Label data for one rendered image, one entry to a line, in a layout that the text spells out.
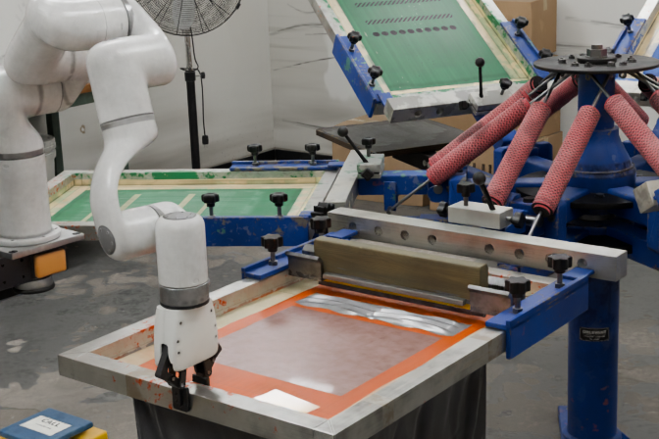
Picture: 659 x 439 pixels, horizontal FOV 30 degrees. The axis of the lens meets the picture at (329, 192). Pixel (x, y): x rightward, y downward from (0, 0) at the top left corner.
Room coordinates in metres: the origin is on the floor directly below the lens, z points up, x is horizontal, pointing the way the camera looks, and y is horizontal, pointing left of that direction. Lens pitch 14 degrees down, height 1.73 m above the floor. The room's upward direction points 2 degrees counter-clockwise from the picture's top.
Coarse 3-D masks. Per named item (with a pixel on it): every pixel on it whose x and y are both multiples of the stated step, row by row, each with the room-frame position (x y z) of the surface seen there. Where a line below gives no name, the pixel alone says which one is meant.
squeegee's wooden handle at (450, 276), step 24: (336, 240) 2.33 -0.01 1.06; (336, 264) 2.31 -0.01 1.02; (360, 264) 2.28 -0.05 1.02; (384, 264) 2.24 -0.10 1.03; (408, 264) 2.21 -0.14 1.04; (432, 264) 2.18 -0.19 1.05; (456, 264) 2.15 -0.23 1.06; (480, 264) 2.13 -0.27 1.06; (432, 288) 2.18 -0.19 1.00; (456, 288) 2.15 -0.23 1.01
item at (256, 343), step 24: (312, 288) 2.35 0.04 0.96; (336, 288) 2.34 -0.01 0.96; (264, 312) 2.22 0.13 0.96; (288, 312) 2.21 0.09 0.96; (312, 312) 2.21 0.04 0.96; (240, 336) 2.09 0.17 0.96; (264, 336) 2.09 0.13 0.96; (288, 336) 2.08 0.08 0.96; (312, 336) 2.08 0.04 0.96; (216, 360) 1.98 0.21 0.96; (240, 360) 1.98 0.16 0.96; (264, 360) 1.97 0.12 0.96; (216, 384) 1.87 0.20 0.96
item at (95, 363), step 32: (224, 288) 2.27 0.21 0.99; (256, 288) 2.30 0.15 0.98; (64, 352) 1.96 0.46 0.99; (96, 352) 1.97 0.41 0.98; (128, 352) 2.02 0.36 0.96; (448, 352) 1.89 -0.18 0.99; (480, 352) 1.91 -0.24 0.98; (96, 384) 1.89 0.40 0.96; (128, 384) 1.84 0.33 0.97; (160, 384) 1.80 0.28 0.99; (192, 384) 1.79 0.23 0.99; (416, 384) 1.76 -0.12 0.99; (448, 384) 1.83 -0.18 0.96; (224, 416) 1.72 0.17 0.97; (256, 416) 1.68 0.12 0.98; (288, 416) 1.66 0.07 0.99; (352, 416) 1.65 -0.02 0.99; (384, 416) 1.69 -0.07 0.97
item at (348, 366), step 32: (480, 320) 2.12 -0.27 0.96; (320, 352) 2.00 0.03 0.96; (352, 352) 1.99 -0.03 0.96; (384, 352) 1.99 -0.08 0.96; (416, 352) 1.98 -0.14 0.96; (256, 384) 1.87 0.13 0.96; (288, 384) 1.86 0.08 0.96; (320, 384) 1.86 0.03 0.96; (352, 384) 1.85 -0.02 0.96; (320, 416) 1.73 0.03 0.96
